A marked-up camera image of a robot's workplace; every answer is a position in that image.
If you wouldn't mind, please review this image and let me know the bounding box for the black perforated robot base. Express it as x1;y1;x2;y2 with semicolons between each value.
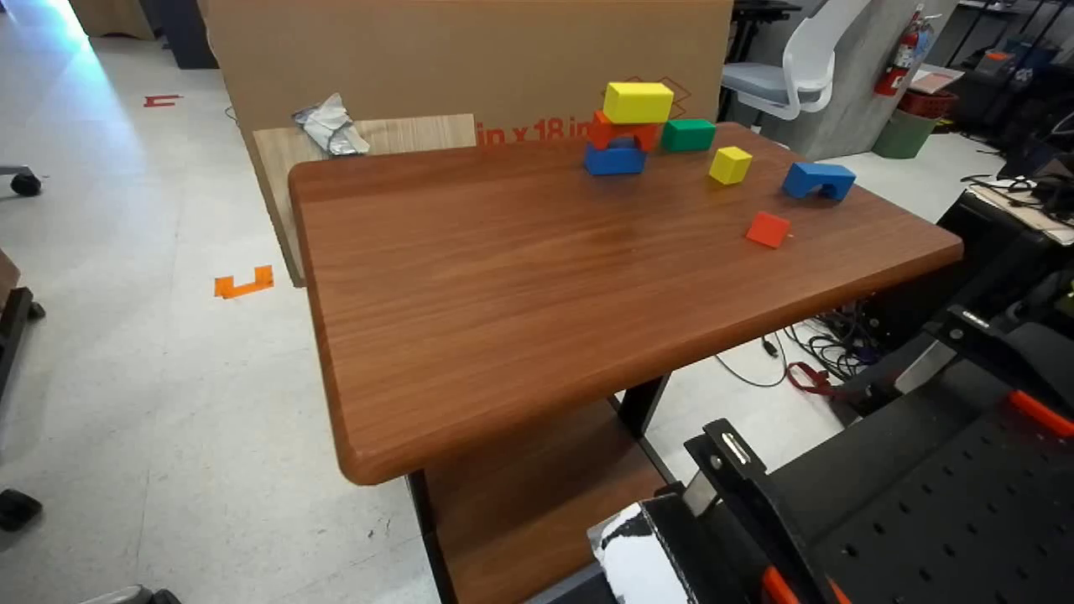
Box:
589;316;1074;604

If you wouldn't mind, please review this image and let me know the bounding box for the red fire extinguisher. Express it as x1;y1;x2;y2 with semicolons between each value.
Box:
877;9;934;97

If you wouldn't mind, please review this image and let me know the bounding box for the blue arch block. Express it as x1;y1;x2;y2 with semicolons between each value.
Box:
781;162;855;202

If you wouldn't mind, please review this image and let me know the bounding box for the crumpled white cloth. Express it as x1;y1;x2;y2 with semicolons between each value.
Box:
291;94;369;159

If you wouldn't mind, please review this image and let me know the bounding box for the blue block under stack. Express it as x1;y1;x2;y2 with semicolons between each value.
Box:
583;146;643;178

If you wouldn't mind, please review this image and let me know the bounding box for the green bin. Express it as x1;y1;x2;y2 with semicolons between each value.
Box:
871;116;934;159

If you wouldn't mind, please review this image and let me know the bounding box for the red arch block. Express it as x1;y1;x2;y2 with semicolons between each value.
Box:
587;110;660;152

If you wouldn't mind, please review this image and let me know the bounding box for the floor cables bundle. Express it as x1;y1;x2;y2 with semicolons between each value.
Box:
711;316;885;398

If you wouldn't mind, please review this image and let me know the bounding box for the small red block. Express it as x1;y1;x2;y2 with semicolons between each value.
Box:
745;212;792;248

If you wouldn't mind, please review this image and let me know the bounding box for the green block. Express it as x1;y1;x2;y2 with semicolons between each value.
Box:
660;117;714;155

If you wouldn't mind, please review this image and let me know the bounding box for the large cardboard box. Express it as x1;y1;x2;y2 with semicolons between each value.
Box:
199;0;731;146

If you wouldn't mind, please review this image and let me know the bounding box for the small yellow cube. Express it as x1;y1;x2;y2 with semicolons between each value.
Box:
707;147;753;184

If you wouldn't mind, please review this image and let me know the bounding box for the light wooden board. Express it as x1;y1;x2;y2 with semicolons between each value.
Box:
252;116;475;290

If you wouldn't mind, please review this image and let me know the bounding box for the yellow rectangular block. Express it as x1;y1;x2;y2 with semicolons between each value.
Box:
605;82;676;125

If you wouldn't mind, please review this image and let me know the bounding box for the black chair caster base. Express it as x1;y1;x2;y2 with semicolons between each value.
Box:
0;165;40;200

